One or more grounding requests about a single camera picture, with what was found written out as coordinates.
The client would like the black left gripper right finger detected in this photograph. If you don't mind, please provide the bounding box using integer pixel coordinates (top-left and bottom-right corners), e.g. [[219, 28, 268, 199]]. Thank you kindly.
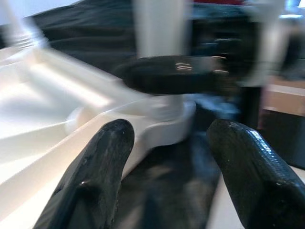
[[206, 119, 305, 229]]

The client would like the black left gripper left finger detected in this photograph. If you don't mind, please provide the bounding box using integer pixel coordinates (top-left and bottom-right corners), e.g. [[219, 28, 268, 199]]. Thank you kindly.
[[33, 118, 135, 229]]

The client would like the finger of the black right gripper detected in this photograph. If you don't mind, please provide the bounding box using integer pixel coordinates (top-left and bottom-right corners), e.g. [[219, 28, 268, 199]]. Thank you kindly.
[[118, 55, 230, 95]]

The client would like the white plastic table leg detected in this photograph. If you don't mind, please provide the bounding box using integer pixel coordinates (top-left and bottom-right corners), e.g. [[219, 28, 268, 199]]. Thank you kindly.
[[132, 0, 192, 123], [0, 0, 50, 50]]

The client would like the white plastic children table top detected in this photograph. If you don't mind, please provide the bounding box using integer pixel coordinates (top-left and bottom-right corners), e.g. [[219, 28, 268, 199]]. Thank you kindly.
[[0, 45, 197, 229]]

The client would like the black shiny table cloth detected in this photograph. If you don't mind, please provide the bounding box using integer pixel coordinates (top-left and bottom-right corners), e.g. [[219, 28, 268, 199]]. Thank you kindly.
[[0, 0, 305, 229]]

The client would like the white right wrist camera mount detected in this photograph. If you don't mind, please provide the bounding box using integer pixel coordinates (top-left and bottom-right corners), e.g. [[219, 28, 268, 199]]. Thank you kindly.
[[238, 0, 292, 87]]

